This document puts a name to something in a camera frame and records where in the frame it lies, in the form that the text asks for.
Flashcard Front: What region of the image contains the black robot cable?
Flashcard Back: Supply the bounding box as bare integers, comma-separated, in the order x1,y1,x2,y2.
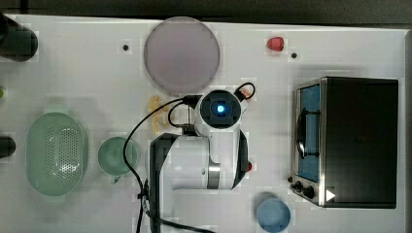
121,95,215,233

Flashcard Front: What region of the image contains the peeled banana toy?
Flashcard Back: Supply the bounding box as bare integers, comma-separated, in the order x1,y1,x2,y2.
148,95,169,135

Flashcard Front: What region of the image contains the black cylinder cup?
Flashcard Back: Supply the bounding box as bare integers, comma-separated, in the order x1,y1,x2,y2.
0,14,38,62

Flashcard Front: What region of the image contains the red strawberry toy far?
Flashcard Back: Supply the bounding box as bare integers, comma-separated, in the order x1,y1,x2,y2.
266,37,285,52

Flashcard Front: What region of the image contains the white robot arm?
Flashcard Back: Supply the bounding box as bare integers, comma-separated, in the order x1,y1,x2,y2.
146,89,249,233

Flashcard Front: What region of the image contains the blue cup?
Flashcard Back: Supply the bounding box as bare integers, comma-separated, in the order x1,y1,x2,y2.
256,197,292,233

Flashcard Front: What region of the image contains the red strawberry toy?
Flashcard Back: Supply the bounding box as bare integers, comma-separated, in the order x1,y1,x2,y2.
266,37,285,52
247,162,253,172

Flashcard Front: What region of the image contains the green perforated strainer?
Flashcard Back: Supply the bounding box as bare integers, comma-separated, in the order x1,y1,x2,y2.
26,112,86,197

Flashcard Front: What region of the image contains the black toaster oven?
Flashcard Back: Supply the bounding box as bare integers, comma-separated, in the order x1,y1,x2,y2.
288,77,398,209

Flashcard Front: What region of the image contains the red strawberry toy near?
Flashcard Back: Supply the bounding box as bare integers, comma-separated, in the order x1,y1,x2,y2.
247,162,253,172

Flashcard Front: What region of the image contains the green mug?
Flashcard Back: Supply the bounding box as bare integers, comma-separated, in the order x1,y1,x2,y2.
98,137,139,184

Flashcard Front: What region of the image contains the purple round plate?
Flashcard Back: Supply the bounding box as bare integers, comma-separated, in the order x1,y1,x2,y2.
144,17,220,94

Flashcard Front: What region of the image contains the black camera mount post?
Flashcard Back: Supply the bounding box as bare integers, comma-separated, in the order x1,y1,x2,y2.
0,136,17,158

